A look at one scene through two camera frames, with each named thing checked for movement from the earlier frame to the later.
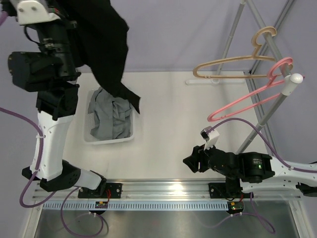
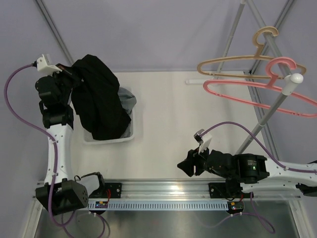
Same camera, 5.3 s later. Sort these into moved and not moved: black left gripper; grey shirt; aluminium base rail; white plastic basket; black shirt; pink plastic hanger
Moved: pink plastic hanger; grey shirt; black shirt; black left gripper
Not moved: white plastic basket; aluminium base rail
